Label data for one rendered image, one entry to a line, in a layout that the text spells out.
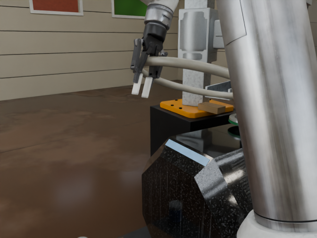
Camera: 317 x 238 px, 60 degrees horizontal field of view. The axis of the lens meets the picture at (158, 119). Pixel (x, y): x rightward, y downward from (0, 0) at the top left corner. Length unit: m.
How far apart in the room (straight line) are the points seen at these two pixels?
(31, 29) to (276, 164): 6.97
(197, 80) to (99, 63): 5.63
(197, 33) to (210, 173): 1.27
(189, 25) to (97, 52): 5.64
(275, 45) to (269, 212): 0.19
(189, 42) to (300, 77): 1.94
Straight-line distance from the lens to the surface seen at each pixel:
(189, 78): 2.34
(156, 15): 0.93
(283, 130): 0.32
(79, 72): 7.53
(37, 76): 7.21
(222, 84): 1.43
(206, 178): 1.26
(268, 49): 0.33
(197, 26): 2.23
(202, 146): 1.38
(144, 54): 0.92
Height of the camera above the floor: 1.34
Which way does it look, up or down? 16 degrees down
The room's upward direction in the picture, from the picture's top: straight up
